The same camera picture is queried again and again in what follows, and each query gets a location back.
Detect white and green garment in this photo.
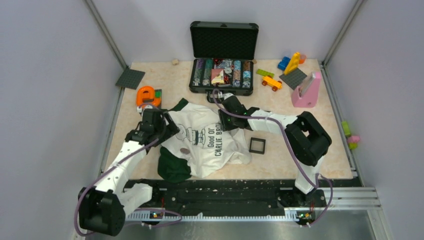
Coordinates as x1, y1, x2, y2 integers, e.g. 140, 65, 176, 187
157, 98, 252, 183

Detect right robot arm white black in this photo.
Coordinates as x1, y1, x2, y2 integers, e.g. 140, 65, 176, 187
218, 93, 332, 206

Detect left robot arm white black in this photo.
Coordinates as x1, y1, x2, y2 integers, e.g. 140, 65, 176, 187
74, 108, 180, 237

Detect orange letter e toy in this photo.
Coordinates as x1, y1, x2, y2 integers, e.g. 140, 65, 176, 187
135, 86, 162, 108

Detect dark grey baseplate left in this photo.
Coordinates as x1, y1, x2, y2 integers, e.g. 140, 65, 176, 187
115, 67, 146, 90

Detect dark grey baseplate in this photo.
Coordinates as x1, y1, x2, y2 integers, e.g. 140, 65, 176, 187
115, 67, 146, 90
279, 68, 307, 90

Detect yellow orange toy car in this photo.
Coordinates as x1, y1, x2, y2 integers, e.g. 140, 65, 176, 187
261, 75, 283, 92

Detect green flat brick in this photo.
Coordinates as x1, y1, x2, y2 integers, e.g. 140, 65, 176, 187
256, 69, 275, 78

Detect black poker chip case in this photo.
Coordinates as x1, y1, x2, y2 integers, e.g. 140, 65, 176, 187
188, 21, 259, 102

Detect dark grey baseplate right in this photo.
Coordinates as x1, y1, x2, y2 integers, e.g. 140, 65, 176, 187
279, 68, 307, 90

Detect blue toy brick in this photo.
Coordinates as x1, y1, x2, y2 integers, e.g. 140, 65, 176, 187
277, 56, 291, 71

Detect pink metronome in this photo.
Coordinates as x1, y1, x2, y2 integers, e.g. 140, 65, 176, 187
291, 71, 322, 108

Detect yellow triangular toy brick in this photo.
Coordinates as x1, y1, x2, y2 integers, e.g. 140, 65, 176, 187
283, 52, 301, 75

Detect orange toy cup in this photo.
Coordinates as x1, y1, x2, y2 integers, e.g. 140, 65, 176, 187
298, 54, 307, 65

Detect green and pink bricks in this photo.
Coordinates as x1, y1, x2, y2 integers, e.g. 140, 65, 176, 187
341, 121, 361, 150

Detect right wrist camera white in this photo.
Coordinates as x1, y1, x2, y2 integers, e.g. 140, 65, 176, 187
218, 93, 234, 102

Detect black square frame lower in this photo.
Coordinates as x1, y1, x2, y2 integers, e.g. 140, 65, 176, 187
249, 137, 266, 155

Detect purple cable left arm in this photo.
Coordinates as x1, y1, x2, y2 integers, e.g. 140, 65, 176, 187
73, 103, 184, 237

